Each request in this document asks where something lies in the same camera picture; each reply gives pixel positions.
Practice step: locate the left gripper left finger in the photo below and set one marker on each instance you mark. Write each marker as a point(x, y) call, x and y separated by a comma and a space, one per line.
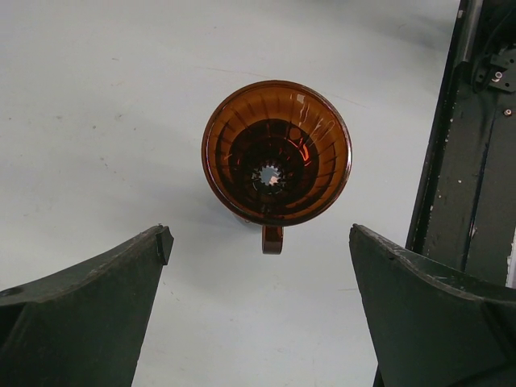
point(84, 325)

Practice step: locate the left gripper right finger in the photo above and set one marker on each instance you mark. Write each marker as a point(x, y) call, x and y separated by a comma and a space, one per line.
point(432, 325)

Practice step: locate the amber plastic coffee dripper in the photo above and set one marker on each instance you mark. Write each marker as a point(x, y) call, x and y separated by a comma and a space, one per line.
point(277, 154)

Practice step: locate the black mounting base plate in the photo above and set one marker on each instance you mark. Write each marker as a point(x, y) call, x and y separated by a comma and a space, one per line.
point(464, 213)

